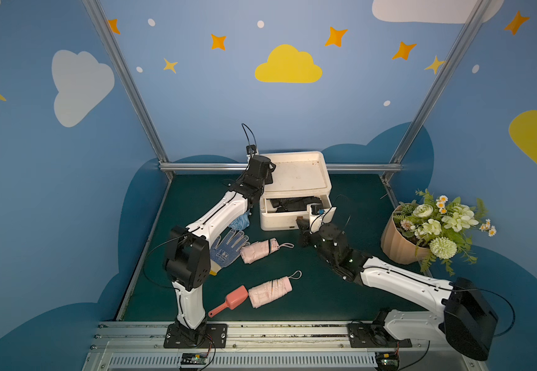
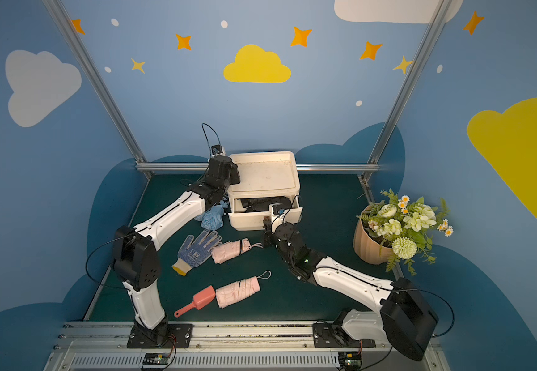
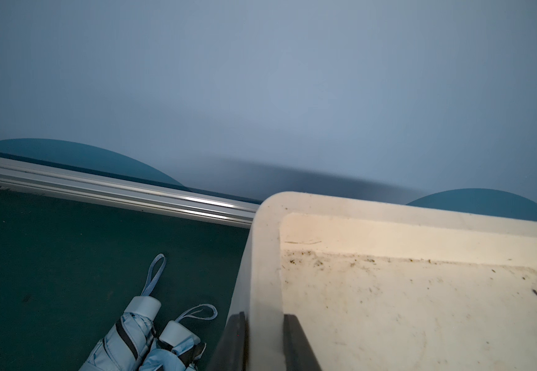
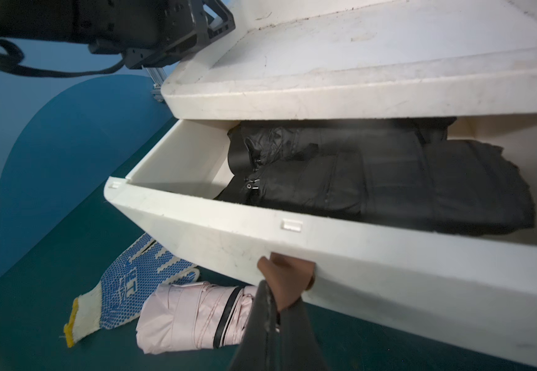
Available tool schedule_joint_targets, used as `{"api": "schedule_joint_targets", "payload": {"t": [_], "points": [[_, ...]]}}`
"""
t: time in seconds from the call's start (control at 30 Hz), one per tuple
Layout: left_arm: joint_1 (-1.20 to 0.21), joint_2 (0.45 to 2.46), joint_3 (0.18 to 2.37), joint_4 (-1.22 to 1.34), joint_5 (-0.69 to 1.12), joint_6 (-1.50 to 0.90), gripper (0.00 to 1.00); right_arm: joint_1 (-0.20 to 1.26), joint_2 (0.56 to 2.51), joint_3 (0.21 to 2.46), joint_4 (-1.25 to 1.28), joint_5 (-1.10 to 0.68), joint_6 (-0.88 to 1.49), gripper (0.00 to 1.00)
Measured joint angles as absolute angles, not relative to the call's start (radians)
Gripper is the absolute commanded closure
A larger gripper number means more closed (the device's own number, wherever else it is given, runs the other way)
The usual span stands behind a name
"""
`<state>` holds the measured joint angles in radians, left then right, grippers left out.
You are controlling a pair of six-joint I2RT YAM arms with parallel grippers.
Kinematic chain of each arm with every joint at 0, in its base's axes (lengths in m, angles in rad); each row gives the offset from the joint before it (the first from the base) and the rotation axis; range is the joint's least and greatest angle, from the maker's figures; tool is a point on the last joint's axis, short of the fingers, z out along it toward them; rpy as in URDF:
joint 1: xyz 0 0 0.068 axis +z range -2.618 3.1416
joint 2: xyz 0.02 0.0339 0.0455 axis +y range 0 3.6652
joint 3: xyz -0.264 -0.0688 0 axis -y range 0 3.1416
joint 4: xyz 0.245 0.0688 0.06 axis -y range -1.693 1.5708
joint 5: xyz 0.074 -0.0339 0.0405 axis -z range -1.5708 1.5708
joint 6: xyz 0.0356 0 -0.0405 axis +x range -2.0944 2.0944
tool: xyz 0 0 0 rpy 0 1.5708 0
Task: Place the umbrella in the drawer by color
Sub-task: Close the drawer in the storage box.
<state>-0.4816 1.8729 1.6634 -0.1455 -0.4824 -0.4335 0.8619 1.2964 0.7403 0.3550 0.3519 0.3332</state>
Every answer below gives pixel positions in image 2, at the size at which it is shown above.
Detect horizontal aluminium frame bar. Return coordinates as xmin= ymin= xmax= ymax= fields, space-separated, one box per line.
xmin=136 ymin=162 xmax=380 ymax=173

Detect left aluminium frame post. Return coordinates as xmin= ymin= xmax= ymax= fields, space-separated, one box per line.
xmin=42 ymin=0 xmax=146 ymax=165

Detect aluminium frame post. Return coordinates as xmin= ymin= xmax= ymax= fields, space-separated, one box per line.
xmin=368 ymin=0 xmax=452 ymax=166
xmin=42 ymin=0 xmax=146 ymax=165

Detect right controller board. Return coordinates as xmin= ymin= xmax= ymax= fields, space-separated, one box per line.
xmin=337 ymin=352 xmax=363 ymax=371

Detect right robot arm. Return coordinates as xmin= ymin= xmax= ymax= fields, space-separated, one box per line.
xmin=263 ymin=216 xmax=438 ymax=361

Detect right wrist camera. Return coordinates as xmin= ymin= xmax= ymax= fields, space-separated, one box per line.
xmin=269 ymin=201 xmax=292 ymax=218

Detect left controller board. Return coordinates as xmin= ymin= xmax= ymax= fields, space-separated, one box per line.
xmin=142 ymin=352 xmax=171 ymax=368

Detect controller board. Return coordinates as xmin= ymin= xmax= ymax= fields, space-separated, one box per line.
xmin=337 ymin=352 xmax=363 ymax=371
xmin=142 ymin=352 xmax=171 ymax=368

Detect loose light blue umbrella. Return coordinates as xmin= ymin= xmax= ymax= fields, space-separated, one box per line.
xmin=194 ymin=200 xmax=229 ymax=231

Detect white drawer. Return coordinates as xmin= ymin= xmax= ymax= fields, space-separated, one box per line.
xmin=228 ymin=196 xmax=303 ymax=231

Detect blue dotted work glove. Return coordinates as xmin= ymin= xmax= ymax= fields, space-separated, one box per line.
xmin=172 ymin=230 xmax=222 ymax=276

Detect pink umbrella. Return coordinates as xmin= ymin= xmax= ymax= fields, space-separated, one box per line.
xmin=215 ymin=270 xmax=273 ymax=309
xmin=211 ymin=238 xmax=263 ymax=264

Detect white green artificial flowers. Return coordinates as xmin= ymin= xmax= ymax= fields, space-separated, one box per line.
xmin=369 ymin=190 xmax=454 ymax=276

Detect black umbrella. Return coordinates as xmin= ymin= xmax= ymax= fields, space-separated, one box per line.
xmin=241 ymin=196 xmax=292 ymax=213

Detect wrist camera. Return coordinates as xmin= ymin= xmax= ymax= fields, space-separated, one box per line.
xmin=211 ymin=145 xmax=225 ymax=157
xmin=269 ymin=201 xmax=292 ymax=218

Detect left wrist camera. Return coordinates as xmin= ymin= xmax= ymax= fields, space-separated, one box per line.
xmin=211 ymin=145 xmax=225 ymax=157

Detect white three-drawer cabinet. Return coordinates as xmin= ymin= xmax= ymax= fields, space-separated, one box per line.
xmin=228 ymin=151 xmax=300 ymax=203

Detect pink plastic scoop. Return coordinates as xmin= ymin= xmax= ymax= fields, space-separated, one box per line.
xmin=174 ymin=285 xmax=216 ymax=318

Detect right aluminium frame post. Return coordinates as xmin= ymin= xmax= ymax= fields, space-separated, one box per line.
xmin=368 ymin=0 xmax=452 ymax=166

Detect beige ribbed flower pot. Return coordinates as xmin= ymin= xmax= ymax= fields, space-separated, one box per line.
xmin=353 ymin=204 xmax=393 ymax=265

